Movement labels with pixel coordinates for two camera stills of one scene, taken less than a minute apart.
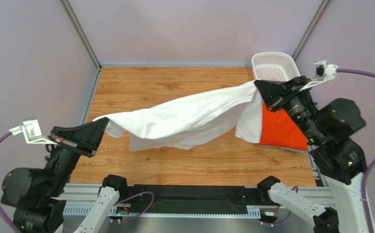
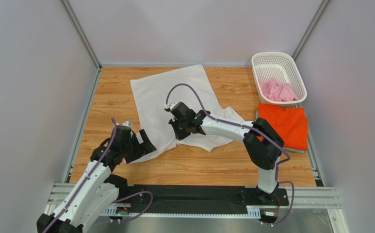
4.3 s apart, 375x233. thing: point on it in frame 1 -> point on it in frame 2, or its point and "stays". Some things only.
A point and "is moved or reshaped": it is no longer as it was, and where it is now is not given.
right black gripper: (288, 93) -> (181, 123)
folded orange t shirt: (278, 129) stays
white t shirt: (185, 122) is moved or reshaped
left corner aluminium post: (68, 8) stays
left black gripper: (81, 138) -> (147, 146)
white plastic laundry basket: (267, 65) stays
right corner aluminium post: (310, 29) stays
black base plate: (195, 197) stays
